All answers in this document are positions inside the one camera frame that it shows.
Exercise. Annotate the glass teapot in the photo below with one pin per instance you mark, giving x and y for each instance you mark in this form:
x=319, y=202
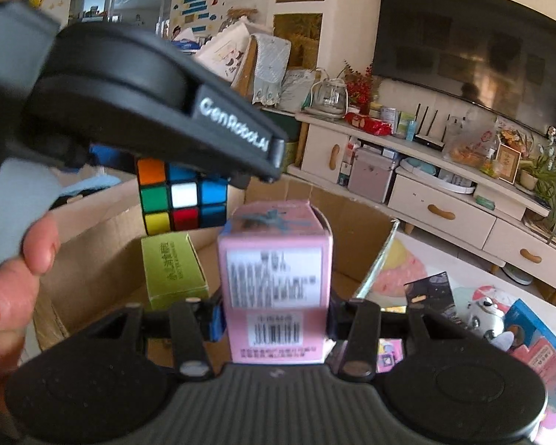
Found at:
x=329, y=98

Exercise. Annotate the pink storage box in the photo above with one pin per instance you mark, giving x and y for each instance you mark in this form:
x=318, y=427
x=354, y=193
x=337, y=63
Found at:
x=371, y=175

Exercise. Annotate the cardboard box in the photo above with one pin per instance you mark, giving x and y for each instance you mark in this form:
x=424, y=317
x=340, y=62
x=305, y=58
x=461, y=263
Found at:
x=99, y=266

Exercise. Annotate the person left hand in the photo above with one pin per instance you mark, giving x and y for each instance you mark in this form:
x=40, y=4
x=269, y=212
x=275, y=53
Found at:
x=20, y=278

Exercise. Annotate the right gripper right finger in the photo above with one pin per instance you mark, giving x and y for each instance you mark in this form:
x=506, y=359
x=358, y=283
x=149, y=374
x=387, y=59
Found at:
x=357, y=323

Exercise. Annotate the pink barcode toy box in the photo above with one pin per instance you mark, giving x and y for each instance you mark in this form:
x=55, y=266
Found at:
x=275, y=267

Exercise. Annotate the wooden picture frame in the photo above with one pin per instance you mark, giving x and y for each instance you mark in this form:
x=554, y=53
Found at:
x=507, y=163

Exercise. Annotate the red snack package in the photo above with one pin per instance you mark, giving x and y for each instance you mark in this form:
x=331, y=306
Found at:
x=367, y=124

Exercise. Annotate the blue pink character box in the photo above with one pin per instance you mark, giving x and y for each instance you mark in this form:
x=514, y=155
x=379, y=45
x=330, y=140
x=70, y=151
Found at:
x=541, y=357

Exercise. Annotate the plastic bag with food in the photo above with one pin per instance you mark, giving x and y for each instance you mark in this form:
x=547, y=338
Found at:
x=470, y=142

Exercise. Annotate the red berry bouquet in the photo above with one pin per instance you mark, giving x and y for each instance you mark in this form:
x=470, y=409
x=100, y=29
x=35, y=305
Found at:
x=359, y=85

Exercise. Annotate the lime green medicine box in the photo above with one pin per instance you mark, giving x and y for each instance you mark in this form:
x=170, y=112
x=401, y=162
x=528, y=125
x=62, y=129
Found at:
x=172, y=270

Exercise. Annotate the black starry small box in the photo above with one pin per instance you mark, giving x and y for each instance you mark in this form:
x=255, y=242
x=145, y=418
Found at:
x=432, y=294

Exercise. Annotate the wooden chair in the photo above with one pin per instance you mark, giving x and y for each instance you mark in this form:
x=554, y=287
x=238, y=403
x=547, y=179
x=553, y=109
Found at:
x=250, y=58

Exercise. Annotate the black wifi router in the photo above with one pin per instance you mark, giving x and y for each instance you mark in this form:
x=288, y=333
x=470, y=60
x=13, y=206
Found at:
x=432, y=128

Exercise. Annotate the rubiks cube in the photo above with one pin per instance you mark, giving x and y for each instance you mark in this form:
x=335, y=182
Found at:
x=176, y=199

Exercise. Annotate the blue medicine box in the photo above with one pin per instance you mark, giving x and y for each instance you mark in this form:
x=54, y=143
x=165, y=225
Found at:
x=526, y=326

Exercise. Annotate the silver penguin toy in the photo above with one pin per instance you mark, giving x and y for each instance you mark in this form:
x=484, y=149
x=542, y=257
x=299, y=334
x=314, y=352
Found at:
x=486, y=311

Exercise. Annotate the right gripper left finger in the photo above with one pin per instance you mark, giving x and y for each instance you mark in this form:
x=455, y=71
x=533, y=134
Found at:
x=194, y=322

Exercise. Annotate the black television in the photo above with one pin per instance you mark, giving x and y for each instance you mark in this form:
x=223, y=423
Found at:
x=496, y=53

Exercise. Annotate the white tv cabinet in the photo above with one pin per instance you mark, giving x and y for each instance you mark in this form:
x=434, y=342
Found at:
x=487, y=217

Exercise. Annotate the potted flower plant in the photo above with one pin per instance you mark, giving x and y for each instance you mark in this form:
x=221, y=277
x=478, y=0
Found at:
x=543, y=169

